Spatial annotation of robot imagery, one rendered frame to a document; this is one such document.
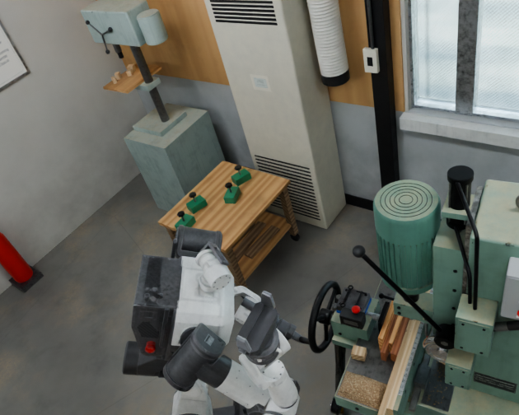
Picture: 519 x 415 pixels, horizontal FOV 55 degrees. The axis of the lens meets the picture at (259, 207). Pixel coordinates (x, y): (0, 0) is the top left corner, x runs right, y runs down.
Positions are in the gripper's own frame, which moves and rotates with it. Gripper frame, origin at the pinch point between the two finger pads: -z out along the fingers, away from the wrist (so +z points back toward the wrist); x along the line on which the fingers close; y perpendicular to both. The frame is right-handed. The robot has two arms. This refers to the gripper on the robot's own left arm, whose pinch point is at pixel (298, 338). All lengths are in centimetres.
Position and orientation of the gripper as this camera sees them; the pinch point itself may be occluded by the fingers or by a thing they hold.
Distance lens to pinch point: 201.9
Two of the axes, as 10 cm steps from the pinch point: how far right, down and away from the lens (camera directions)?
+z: -8.6, -5.0, 0.8
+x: 1.1, -3.3, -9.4
